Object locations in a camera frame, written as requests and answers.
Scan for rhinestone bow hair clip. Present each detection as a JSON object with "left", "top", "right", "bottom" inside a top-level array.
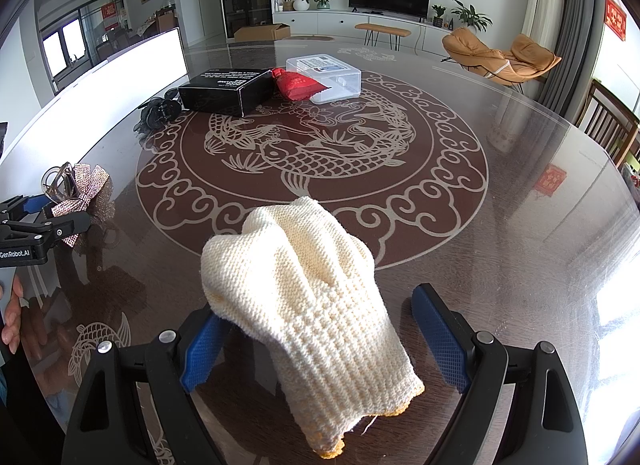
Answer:
[{"left": 41, "top": 163, "right": 115, "bottom": 225}]

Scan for black cardboard box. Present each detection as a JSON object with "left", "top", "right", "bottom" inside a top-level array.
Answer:
[{"left": 178, "top": 69, "right": 278, "bottom": 118}]

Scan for cream knitted glove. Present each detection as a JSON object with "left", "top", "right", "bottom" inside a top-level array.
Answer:
[{"left": 201, "top": 196, "right": 424, "bottom": 459}]

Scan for clear plastic floss box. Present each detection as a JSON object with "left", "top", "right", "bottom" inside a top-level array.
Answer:
[{"left": 286, "top": 54, "right": 361, "bottom": 104}]

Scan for person left hand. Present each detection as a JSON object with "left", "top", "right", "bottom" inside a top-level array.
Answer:
[{"left": 1, "top": 274, "right": 24, "bottom": 355}]

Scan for black flower hair clip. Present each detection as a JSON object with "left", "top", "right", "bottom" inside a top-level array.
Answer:
[{"left": 134, "top": 88, "right": 182, "bottom": 136}]

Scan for cardboard box on floor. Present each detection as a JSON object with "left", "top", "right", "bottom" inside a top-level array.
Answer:
[{"left": 233, "top": 23, "right": 291, "bottom": 43}]

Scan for red fabric pouch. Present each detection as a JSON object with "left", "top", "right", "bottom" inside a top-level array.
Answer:
[{"left": 271, "top": 68, "right": 326, "bottom": 101}]

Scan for dark wooden dining chair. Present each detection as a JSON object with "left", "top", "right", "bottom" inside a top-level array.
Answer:
[{"left": 576, "top": 78, "right": 639, "bottom": 170}]

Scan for white tv cabinet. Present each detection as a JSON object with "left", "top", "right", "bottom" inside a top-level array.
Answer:
[{"left": 271, "top": 8, "right": 459, "bottom": 54}]

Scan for wooden bench hairpin legs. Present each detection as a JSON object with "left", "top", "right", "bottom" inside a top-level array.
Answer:
[{"left": 355, "top": 23, "right": 411, "bottom": 51}]

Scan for orange lounge chair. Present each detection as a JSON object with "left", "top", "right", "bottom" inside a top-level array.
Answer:
[{"left": 442, "top": 28, "right": 562, "bottom": 86}]

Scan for white foam board enclosure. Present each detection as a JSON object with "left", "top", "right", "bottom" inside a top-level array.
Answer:
[{"left": 1, "top": 29, "right": 186, "bottom": 165}]

